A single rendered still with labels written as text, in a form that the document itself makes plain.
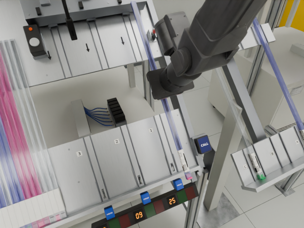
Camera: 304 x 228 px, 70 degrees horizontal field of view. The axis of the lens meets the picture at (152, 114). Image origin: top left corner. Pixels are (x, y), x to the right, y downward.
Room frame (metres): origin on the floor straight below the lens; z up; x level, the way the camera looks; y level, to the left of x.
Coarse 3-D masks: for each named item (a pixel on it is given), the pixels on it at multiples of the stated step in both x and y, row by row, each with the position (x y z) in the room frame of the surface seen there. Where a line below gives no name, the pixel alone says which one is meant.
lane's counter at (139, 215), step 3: (138, 210) 0.30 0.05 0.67; (141, 210) 0.30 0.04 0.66; (135, 213) 0.29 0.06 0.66; (138, 213) 0.29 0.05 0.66; (141, 213) 0.29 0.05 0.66; (135, 216) 0.28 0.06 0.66; (138, 216) 0.28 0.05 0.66; (141, 216) 0.28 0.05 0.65; (144, 216) 0.28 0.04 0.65; (135, 219) 0.28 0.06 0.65; (138, 219) 0.28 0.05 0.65; (141, 219) 0.28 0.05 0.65
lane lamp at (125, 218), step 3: (123, 216) 0.28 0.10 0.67; (126, 216) 0.28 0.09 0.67; (120, 219) 0.27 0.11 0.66; (123, 219) 0.27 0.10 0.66; (126, 219) 0.27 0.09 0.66; (120, 222) 0.27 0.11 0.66; (123, 222) 0.27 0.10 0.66; (126, 222) 0.27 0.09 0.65; (129, 222) 0.27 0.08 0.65; (120, 225) 0.26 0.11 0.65; (123, 225) 0.26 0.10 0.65; (126, 225) 0.26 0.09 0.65; (129, 225) 0.26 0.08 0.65
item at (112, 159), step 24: (144, 120) 0.49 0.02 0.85; (72, 144) 0.41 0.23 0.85; (96, 144) 0.42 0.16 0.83; (120, 144) 0.43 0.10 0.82; (144, 144) 0.44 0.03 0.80; (168, 144) 0.45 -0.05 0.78; (72, 168) 0.36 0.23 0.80; (96, 168) 0.37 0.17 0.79; (120, 168) 0.37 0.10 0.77; (144, 168) 0.38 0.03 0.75; (168, 168) 0.39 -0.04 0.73; (72, 192) 0.31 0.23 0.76; (96, 192) 0.32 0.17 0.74; (120, 192) 0.32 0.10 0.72
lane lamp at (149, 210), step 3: (150, 204) 0.31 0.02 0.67; (144, 207) 0.30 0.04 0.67; (147, 207) 0.30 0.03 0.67; (150, 207) 0.30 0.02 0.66; (153, 207) 0.31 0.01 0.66; (147, 210) 0.30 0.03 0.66; (150, 210) 0.30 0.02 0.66; (153, 210) 0.30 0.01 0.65; (147, 213) 0.29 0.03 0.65; (150, 213) 0.29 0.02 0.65; (153, 213) 0.29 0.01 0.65; (147, 216) 0.28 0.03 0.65; (150, 216) 0.29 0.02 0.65
